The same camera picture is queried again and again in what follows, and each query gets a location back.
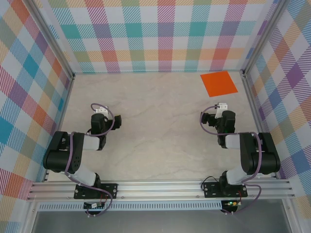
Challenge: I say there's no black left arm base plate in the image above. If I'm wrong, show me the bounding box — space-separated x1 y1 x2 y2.
74 183 119 200

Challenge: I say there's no slotted grey cable duct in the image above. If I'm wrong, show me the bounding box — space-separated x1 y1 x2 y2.
38 200 223 211

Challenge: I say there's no long aluminium mounting rail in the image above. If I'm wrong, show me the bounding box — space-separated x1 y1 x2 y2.
27 179 296 201

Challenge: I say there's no grey metal panel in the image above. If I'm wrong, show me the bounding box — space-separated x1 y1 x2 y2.
30 210 292 233

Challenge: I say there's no small black circuit board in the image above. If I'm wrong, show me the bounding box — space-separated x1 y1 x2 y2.
83 201 105 210

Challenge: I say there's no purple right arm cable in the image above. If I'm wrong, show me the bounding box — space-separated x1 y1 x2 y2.
199 104 262 216

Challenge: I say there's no thin black wire loop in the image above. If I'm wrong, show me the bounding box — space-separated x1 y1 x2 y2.
201 176 221 192

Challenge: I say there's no orange paper sheet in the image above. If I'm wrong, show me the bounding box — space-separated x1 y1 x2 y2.
200 71 239 98

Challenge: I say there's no aluminium side rail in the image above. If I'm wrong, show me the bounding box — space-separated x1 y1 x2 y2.
43 76 75 183
242 71 279 179

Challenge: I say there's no aluminium frame post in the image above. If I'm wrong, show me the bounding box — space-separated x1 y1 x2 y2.
240 0 296 77
25 0 75 80

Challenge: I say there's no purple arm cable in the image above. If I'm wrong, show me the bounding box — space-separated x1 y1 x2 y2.
64 103 115 217
199 104 262 216

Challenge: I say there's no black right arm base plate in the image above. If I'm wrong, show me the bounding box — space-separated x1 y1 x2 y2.
203 182 248 199

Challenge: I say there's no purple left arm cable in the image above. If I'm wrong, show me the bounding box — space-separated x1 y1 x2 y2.
64 103 115 217

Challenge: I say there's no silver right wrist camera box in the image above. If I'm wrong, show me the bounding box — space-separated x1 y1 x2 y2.
217 102 229 118

